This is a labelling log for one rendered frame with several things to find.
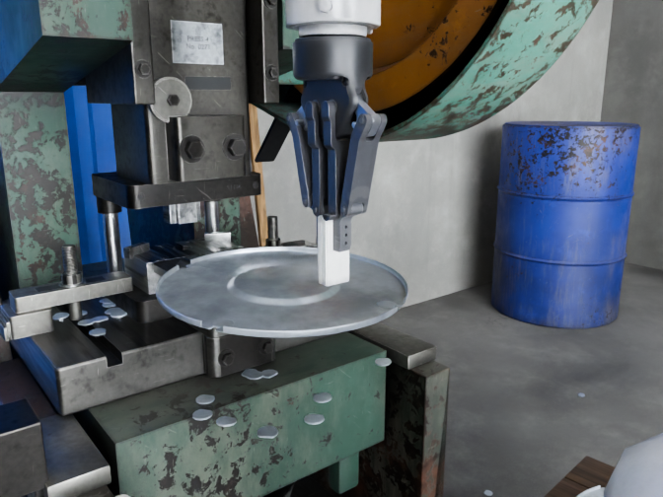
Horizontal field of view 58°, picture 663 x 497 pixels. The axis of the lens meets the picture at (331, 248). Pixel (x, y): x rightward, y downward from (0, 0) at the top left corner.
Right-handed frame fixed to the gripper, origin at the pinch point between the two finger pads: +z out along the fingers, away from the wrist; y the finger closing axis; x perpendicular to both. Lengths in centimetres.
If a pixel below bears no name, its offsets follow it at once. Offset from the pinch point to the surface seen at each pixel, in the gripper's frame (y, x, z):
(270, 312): -4.4, -4.9, 6.8
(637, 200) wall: -127, 328, 44
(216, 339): -18.4, -4.5, 14.5
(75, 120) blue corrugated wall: -146, 15, -9
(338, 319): 1.0, -0.1, 7.1
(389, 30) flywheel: -31, 36, -26
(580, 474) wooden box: -2, 56, 50
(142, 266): -32.9, -8.0, 7.5
